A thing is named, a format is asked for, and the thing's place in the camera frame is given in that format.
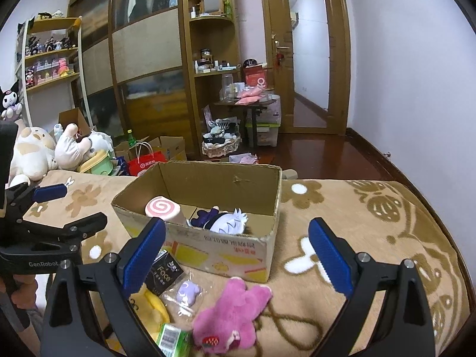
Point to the wicker basket with items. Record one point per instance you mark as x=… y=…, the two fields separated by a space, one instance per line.
x=222 y=138

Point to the wooden wardrobe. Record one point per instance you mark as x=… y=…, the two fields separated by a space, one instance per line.
x=152 y=66

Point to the person's left hand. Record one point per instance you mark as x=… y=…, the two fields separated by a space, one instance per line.
x=25 y=296

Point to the white plush rabbit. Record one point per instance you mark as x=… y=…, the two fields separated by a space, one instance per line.
x=69 y=153

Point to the pink plush bear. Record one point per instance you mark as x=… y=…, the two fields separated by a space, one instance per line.
x=229 y=323

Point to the yellow plush toy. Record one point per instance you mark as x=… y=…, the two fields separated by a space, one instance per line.
x=150 y=310

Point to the beige flower pattern blanket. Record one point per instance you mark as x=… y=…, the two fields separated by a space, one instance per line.
x=382 y=218

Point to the black Face tissue pack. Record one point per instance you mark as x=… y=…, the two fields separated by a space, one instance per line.
x=164 y=273

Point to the pink swirl roll plush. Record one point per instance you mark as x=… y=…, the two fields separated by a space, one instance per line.
x=165 y=209

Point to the small black side table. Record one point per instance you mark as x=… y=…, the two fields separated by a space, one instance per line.
x=254 y=109

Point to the green tissue pack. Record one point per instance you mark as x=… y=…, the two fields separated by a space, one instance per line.
x=174 y=341

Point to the white yellow display shelf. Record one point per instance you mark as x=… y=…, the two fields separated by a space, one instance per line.
x=50 y=69

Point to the purple toy in plastic bag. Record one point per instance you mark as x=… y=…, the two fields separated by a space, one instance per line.
x=185 y=296

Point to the green yellow plush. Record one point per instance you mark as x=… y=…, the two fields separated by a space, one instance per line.
x=99 y=164

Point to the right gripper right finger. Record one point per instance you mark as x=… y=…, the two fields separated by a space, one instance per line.
x=404 y=326

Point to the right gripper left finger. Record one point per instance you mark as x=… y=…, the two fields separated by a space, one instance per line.
x=70 y=325

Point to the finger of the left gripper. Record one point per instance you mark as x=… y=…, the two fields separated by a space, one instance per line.
x=21 y=197
x=75 y=231

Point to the pink cloth pile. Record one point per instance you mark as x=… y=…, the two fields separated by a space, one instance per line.
x=249 y=96

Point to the black white Kuromi plush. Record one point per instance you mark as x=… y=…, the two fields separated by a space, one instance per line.
x=11 y=106

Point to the wooden door with glass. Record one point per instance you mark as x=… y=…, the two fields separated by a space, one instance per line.
x=308 y=51

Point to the green bottle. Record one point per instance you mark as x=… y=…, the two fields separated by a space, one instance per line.
x=131 y=140

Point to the large white brown plush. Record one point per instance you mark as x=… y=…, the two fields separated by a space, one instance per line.
x=34 y=155

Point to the white and navy plush doll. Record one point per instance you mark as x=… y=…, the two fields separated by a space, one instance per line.
x=214 y=220

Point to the red paper shopping bag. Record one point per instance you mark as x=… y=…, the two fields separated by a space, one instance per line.
x=145 y=158

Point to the red bag on shelf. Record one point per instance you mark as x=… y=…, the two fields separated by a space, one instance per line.
x=256 y=75

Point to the clear plastic storage bin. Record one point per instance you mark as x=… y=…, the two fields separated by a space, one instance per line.
x=268 y=120

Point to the open brown cardboard box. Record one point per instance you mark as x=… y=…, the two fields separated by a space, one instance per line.
x=171 y=147

